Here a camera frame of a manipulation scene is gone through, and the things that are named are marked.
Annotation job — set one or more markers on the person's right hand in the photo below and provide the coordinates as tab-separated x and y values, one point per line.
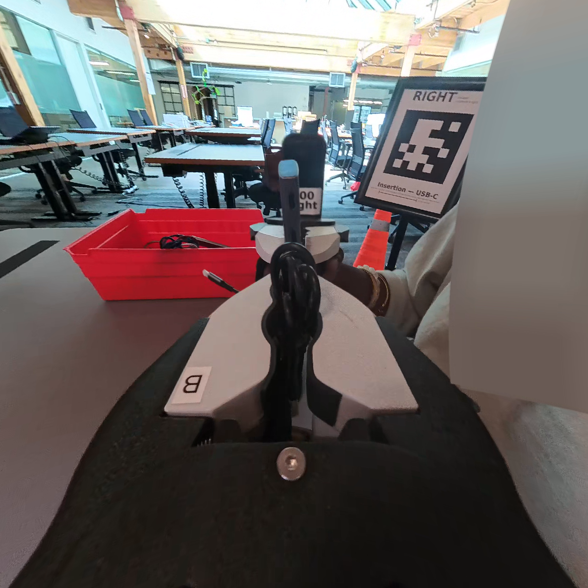
349	280

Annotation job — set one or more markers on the framed tag sign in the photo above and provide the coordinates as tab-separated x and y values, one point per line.
427	142

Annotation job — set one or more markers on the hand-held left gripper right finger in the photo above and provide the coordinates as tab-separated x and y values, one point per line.
363	363

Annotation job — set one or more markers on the person's right forearm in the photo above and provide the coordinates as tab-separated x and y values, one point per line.
422	275

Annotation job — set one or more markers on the black laptop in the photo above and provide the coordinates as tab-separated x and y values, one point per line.
13	121

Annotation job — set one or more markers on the black office chair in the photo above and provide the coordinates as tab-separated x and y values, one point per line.
266	183
351	156

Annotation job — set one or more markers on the wooden office desk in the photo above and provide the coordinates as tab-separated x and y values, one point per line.
27	149
206	154
105	135

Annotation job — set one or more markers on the black tape strip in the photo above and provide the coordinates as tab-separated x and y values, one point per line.
27	257

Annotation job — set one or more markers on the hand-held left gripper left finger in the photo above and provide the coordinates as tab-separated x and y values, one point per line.
220	358

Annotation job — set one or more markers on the large red plastic bin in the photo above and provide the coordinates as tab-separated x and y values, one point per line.
151	271

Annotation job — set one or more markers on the orange traffic cone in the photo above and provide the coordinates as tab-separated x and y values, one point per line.
374	243

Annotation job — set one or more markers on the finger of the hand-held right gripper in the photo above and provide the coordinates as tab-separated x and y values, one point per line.
324	248
268	246

